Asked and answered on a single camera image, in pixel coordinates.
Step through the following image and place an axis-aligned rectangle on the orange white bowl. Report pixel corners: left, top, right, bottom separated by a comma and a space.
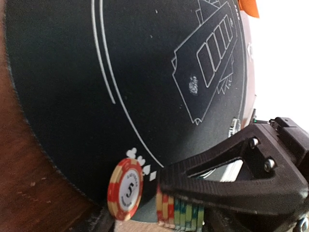
238, 0, 259, 18

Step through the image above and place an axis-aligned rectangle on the red five poker chip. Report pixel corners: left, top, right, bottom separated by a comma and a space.
107, 158, 143, 221

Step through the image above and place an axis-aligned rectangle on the round black poker mat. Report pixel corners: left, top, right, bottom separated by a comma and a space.
4, 0, 252, 208

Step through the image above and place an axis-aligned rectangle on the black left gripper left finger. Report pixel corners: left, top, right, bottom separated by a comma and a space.
90, 207, 115, 232

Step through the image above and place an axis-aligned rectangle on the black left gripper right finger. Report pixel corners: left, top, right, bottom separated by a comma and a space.
158, 117, 309, 215

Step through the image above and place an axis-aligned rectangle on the stack of poker chips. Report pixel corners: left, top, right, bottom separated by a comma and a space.
156, 187, 204, 232

